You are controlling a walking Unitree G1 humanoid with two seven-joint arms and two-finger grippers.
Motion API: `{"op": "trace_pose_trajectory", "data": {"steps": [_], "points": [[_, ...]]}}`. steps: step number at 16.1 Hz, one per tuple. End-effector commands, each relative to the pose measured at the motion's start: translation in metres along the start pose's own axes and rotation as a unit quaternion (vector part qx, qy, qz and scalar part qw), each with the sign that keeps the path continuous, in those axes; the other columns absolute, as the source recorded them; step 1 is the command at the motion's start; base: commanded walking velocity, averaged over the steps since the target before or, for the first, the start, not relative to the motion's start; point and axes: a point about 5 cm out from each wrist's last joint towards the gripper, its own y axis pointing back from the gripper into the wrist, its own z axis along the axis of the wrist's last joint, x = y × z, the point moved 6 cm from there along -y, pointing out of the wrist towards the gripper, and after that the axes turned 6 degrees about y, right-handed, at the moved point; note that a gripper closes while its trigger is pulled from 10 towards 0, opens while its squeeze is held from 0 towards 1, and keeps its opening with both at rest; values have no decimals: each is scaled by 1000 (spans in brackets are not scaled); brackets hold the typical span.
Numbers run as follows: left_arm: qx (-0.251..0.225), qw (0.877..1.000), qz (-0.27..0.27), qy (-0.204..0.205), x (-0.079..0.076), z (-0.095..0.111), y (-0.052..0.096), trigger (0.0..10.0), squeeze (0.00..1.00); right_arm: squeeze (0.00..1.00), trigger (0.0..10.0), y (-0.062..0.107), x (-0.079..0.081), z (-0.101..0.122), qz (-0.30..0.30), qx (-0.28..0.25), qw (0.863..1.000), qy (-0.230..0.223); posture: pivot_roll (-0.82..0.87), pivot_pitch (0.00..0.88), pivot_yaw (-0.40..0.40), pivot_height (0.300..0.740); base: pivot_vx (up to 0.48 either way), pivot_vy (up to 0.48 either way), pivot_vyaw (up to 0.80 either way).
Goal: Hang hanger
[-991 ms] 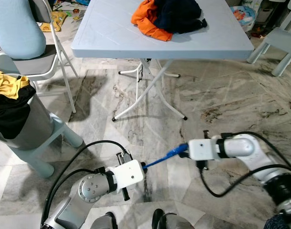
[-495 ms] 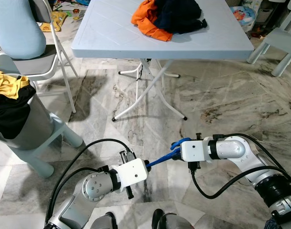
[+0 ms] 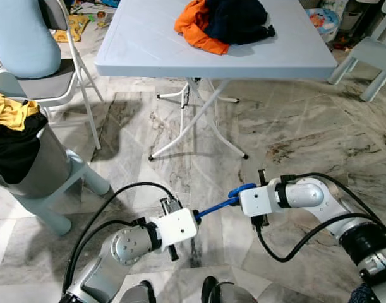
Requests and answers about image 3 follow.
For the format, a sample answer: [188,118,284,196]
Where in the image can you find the light blue cushion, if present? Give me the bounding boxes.
[0,0,62,80]

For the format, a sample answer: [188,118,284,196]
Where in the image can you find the light blue folding table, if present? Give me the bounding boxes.
[95,0,337,162]

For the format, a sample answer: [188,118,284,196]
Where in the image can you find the light blue kids chair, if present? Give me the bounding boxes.
[327,0,386,103]
[0,123,111,235]

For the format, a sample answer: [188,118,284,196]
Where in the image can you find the grey robot leg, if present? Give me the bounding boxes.
[120,281,157,303]
[202,276,256,303]

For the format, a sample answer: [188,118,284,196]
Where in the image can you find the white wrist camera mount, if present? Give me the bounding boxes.
[239,186,279,218]
[148,208,200,248]

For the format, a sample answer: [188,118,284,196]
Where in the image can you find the orange garment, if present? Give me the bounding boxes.
[174,0,231,56]

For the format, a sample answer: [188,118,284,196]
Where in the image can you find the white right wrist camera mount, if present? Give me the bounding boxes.
[239,186,279,218]

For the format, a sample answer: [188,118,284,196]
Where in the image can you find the blue plastic hanger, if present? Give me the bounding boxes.
[194,183,258,222]

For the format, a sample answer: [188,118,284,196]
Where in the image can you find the blue checked cloth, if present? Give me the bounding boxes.
[349,283,374,303]

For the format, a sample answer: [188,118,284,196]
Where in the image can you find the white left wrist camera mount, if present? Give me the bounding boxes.
[148,208,200,248]

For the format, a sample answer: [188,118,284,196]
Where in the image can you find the yellow garment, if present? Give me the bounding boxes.
[0,88,40,132]

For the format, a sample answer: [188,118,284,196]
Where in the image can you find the black garment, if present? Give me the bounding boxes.
[0,112,48,185]

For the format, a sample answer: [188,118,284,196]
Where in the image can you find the navy blue garment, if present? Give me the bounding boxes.
[204,0,275,46]

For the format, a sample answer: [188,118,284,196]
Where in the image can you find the grey white folding chair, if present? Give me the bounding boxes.
[0,0,105,151]

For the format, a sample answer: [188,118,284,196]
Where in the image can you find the colourful toy bucket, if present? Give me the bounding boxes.
[306,8,340,40]

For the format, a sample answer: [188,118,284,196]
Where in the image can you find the grey robot left leg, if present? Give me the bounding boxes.
[120,281,157,303]

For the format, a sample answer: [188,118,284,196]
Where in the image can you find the grey robot right leg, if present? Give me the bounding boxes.
[202,276,256,303]

